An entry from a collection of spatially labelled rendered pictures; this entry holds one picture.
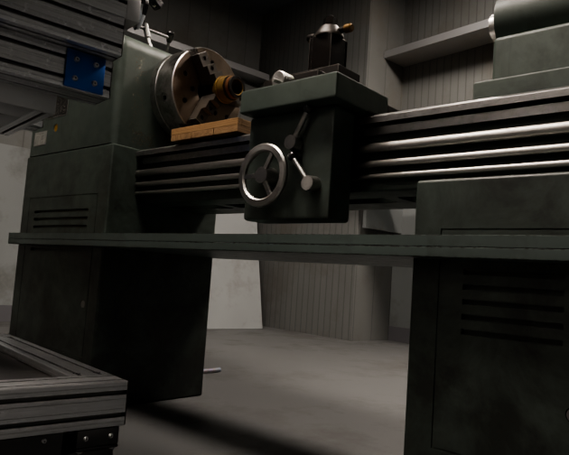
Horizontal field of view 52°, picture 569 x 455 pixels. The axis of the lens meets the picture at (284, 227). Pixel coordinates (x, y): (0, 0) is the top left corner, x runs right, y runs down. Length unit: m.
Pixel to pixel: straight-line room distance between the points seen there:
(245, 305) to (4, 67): 4.01
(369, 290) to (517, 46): 3.64
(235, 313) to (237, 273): 0.35
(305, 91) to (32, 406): 0.86
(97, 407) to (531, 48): 1.16
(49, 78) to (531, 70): 1.03
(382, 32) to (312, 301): 2.35
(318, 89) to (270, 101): 0.15
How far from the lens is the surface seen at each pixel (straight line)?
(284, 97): 1.42
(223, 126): 1.73
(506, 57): 1.41
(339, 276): 4.83
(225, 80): 2.01
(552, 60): 1.37
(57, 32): 1.39
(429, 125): 1.35
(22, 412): 1.23
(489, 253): 1.08
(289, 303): 5.25
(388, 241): 1.18
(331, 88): 1.34
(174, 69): 2.03
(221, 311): 4.99
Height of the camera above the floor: 0.46
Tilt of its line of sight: 5 degrees up
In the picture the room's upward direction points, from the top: 4 degrees clockwise
